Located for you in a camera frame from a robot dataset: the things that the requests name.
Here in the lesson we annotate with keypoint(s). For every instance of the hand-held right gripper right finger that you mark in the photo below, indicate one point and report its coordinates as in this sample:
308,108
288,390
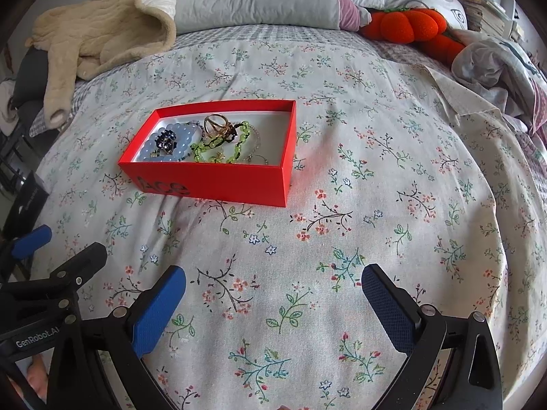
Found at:
389,307

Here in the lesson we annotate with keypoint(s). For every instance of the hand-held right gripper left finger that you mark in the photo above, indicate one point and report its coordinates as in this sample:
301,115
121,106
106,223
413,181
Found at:
158,307

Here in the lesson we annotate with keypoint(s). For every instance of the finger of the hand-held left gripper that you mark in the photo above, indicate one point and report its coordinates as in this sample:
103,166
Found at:
81,260
32,237

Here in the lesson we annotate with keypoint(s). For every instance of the red cardboard box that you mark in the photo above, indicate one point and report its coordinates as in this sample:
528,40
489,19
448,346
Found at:
213,183

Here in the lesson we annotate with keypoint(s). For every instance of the person's left hand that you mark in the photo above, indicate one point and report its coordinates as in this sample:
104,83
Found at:
36,382

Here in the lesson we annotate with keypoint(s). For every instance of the black box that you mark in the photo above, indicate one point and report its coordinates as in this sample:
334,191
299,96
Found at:
25,198

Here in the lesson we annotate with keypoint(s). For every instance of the floral bedsheet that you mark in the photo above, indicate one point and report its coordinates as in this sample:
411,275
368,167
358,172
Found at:
342,222

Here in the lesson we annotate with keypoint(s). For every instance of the black hair claw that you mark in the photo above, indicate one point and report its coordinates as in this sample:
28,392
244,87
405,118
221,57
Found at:
166,143

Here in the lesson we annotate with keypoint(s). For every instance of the black chair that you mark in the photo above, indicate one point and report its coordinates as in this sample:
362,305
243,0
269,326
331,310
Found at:
25,77

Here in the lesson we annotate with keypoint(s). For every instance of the gold hair claw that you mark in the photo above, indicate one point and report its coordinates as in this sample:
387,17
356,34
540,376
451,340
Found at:
216,126

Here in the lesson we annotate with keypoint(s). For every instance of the beige quilted blanket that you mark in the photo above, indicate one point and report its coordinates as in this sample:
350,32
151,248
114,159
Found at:
85,30

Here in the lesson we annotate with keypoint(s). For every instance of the crumpled grey clothes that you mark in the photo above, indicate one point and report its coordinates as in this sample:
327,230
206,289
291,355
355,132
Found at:
491,59

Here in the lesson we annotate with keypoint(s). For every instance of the orange plush toy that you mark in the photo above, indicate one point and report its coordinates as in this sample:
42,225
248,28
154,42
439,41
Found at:
406,25

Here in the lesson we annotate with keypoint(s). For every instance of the grey checked bedsheet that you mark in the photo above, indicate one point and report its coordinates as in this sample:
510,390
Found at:
299,36

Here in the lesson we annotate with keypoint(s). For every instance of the stack of books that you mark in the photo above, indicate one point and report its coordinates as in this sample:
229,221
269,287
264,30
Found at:
483,13

